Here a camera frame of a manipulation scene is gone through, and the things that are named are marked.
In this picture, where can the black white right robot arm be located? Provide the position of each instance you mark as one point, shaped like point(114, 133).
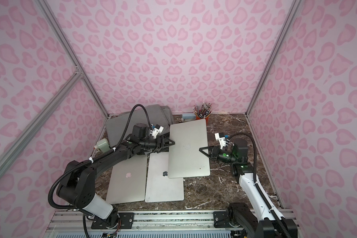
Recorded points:
point(261, 218)

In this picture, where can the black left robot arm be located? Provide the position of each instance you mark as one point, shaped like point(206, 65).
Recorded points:
point(75, 188)

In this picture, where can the bundle of coloured pencils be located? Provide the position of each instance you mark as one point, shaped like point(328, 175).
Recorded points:
point(202, 111)

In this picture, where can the light blue eraser box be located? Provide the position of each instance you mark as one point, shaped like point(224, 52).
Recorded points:
point(186, 117)

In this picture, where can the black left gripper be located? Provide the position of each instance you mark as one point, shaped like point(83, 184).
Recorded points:
point(159, 143)

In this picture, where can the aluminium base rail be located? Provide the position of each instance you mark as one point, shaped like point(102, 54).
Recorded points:
point(147, 224)

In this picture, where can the dark green laptop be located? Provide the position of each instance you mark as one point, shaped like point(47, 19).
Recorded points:
point(128, 181)

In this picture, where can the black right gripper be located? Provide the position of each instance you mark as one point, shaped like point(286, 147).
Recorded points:
point(214, 152)

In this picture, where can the pale green tape dispenser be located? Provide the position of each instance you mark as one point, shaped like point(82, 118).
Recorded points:
point(102, 145)

